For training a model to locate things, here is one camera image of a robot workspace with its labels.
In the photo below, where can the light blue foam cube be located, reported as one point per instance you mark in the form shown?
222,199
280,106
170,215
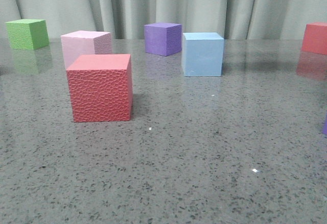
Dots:
202,54

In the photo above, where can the purple foam cube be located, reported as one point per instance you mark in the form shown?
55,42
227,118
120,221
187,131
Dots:
163,38

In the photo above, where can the large red textured cube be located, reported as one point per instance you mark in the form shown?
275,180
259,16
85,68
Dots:
100,87

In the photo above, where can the pink foam cube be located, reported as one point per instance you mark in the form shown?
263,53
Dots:
84,43

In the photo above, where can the grey-green curtain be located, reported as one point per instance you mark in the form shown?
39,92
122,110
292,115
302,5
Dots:
233,19

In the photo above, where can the green foam cube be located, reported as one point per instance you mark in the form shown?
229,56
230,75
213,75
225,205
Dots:
27,34

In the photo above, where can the purple cube at edge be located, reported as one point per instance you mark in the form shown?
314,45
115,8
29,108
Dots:
324,129

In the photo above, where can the red cube at right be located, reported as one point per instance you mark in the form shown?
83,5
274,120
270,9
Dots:
314,40

